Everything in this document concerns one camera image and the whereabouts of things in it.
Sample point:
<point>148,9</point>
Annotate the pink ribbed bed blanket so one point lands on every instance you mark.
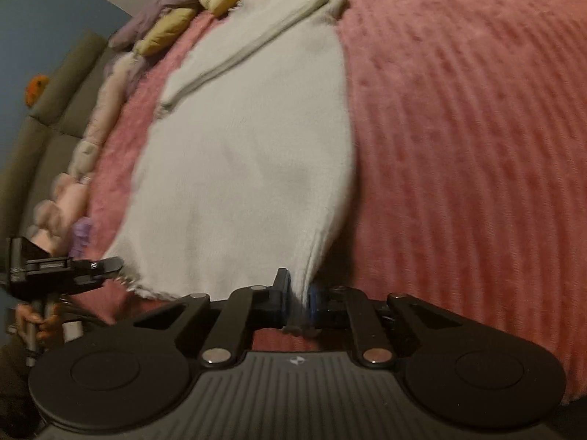
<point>470,127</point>

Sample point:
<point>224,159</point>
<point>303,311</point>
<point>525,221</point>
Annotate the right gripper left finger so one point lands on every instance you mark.
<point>246,310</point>

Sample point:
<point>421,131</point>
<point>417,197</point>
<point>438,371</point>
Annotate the orange plush toy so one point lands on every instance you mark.
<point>35,88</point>

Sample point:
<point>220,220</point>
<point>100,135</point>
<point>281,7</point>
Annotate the purple ruffled fabric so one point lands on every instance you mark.
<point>81,235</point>

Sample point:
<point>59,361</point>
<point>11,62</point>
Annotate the small yellow leaf pillow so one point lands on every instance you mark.
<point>165,32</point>

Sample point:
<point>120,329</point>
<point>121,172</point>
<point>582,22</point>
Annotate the pink bunny plush toy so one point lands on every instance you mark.
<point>53,219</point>

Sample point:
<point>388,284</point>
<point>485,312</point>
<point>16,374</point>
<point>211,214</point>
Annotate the person's left hand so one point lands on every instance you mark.
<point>49,330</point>

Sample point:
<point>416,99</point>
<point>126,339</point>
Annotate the olive green sofa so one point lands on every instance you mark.
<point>50,132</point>

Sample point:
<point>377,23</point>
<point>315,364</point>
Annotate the white ribbed knit sweater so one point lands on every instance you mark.
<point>248,166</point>

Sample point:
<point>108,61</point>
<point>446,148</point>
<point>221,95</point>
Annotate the long pink plush toy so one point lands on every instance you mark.
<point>111,97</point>

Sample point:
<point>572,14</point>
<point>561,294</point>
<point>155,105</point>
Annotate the purple duvet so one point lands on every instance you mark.
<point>141,23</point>

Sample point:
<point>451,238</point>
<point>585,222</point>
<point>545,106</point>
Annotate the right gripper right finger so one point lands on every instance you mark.
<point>348,315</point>

